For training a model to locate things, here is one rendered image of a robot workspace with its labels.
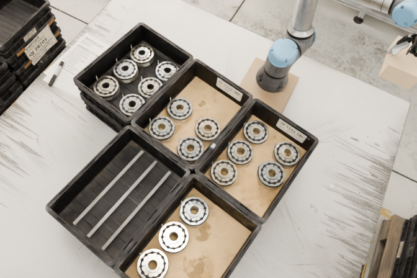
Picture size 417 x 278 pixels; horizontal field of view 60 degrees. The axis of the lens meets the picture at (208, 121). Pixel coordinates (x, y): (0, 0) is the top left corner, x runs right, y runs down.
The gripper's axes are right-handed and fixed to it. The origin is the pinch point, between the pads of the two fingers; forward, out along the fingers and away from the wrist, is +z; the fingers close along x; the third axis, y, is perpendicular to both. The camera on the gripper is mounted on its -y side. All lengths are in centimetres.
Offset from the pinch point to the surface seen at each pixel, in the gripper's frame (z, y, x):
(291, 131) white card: 20.8, 37.2, -25.9
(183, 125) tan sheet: 27, 53, -65
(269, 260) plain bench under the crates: 40, 81, -12
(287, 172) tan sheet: 27, 51, -20
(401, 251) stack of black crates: 90, 32, 57
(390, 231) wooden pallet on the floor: 97, 22, 52
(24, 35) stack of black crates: 56, 35, -174
